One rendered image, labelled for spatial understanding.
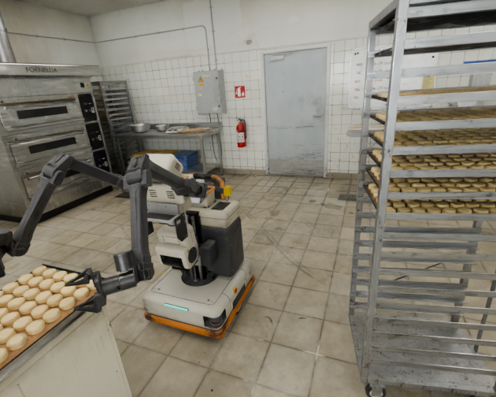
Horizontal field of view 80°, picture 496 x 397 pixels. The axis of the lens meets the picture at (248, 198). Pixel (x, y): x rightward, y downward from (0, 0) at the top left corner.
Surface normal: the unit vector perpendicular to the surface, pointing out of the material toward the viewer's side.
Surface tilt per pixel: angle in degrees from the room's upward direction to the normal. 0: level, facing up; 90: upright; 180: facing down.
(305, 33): 90
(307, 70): 90
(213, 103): 90
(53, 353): 90
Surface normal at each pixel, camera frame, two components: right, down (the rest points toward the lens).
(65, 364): 0.92, 0.07
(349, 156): -0.36, 0.36
